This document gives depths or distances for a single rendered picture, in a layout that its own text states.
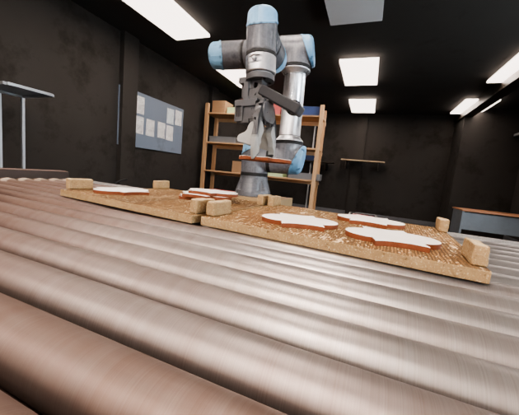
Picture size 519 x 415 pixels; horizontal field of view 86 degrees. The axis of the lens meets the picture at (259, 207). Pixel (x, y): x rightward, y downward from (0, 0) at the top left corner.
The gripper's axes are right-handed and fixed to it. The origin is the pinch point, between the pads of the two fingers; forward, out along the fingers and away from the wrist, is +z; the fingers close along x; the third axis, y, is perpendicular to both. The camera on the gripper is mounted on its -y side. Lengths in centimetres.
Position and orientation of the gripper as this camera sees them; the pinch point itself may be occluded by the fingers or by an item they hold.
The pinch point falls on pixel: (264, 157)
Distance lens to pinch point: 71.2
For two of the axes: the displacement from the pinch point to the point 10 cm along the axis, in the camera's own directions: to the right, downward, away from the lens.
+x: -4.3, 0.7, -9.0
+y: -9.0, -0.8, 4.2
